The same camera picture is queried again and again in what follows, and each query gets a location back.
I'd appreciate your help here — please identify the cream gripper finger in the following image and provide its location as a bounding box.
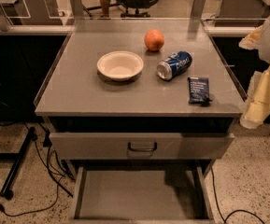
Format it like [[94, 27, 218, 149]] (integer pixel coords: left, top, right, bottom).
[[238, 26, 263, 50], [240, 66, 270, 129]]

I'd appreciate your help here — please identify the blue pepsi can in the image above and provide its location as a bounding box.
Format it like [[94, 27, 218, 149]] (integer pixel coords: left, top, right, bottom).
[[157, 51, 192, 81]]

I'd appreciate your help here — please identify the closed grey top drawer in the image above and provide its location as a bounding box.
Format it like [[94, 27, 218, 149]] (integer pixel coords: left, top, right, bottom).
[[50, 133, 234, 160]]

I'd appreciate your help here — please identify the grey drawer cabinet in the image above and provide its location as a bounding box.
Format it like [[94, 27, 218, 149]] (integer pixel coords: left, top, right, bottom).
[[36, 19, 243, 173]]

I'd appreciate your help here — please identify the open grey middle drawer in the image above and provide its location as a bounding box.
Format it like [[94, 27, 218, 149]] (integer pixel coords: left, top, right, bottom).
[[69, 166, 216, 224]]

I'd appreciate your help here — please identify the grey background counter right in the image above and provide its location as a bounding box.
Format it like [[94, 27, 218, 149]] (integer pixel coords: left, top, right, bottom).
[[215, 0, 270, 27]]

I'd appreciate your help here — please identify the dark blue snack bag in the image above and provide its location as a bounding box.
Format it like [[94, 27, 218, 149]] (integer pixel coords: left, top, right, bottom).
[[188, 77, 211, 105]]

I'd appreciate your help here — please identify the orange fruit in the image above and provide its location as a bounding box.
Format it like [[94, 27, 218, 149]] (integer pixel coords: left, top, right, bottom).
[[144, 30, 164, 51]]

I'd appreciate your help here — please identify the white bowl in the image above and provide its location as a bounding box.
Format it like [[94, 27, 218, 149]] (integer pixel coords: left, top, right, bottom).
[[97, 51, 144, 81]]

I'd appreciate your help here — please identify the person leg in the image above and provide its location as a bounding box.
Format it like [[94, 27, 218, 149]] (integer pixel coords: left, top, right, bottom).
[[99, 0, 110, 17]]

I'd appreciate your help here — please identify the grey background cabinet left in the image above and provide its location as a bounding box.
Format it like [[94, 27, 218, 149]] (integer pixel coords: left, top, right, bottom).
[[0, 0, 63, 25]]

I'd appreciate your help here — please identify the black stand leg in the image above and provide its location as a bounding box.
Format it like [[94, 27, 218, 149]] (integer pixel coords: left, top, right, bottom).
[[0, 127, 36, 200]]

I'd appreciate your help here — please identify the black cable on right floor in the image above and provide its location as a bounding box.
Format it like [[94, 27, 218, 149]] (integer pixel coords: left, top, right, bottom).
[[209, 166, 266, 224]]

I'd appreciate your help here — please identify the black cable on floor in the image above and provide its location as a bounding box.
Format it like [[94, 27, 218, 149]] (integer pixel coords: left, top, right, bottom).
[[0, 121, 77, 217], [209, 166, 266, 224]]

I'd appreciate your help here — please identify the black cable on left floor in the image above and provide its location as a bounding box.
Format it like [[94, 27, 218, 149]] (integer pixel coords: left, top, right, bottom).
[[0, 121, 77, 217]]

